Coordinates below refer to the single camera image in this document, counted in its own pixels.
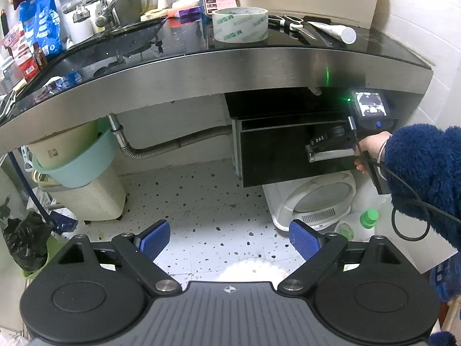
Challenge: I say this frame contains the grey mug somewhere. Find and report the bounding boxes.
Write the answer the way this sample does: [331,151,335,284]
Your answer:
[113,0,151,27]

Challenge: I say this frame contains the corrugated metal drain hose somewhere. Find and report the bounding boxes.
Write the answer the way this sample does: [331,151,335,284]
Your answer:
[107,114,234,160]

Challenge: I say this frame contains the green trash bin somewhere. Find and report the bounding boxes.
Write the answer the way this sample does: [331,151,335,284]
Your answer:
[20,236,60,280]

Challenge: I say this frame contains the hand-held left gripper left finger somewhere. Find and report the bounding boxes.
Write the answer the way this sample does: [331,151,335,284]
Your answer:
[56,220,182,294]

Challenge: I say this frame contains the black cable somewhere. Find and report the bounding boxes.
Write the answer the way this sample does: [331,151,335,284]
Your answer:
[346,115,461,241]

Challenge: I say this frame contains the blue fuzzy sleeved right forearm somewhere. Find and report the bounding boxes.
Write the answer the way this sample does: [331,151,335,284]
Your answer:
[381,123,461,253]

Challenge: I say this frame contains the green cap plastic bottle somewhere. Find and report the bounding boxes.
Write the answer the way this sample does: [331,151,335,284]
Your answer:
[334,209,379,241]

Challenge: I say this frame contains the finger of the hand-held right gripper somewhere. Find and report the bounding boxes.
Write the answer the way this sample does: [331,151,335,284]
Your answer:
[307,131,337,151]

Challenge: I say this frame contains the white black scissors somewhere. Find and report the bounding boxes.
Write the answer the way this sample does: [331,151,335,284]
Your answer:
[267,14,318,41]

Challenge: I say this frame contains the cream laundry basket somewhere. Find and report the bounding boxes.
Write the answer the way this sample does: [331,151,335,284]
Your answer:
[38,178,127,221]

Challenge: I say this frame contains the clear packing tape roll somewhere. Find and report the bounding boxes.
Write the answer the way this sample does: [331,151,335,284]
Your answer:
[211,6,269,44]

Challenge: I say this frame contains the blue mop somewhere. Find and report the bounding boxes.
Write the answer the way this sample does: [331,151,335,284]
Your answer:
[8,151,79,233]

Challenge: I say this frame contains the red white boxes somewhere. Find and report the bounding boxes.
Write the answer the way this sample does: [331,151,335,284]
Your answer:
[0,23,41,82]

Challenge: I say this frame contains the teal plastic basin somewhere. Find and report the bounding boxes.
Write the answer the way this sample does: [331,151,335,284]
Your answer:
[25,121,119,189]

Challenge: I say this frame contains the black drawer cabinet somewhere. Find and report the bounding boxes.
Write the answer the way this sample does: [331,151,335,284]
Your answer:
[225,88,364,189]

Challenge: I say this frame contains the white toothpaste tube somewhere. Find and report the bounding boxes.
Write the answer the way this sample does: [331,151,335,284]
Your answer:
[308,20,357,44]

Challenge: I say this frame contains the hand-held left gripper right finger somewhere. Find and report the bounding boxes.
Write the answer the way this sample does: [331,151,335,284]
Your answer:
[277,219,409,294]

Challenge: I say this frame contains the person's right hand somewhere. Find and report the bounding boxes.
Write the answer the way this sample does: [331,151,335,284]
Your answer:
[354,131,394,174]

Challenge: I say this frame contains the black sink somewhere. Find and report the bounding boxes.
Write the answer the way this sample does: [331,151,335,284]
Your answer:
[54,22,170,80]

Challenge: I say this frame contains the blue printed bag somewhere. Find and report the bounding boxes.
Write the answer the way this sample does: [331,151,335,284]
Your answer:
[19,0,66,57]

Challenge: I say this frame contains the chrome faucet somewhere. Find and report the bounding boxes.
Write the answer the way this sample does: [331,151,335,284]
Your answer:
[62,0,120,29]

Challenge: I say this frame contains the black garbage bag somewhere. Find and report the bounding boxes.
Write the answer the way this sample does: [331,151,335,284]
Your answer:
[3,211,52,275]

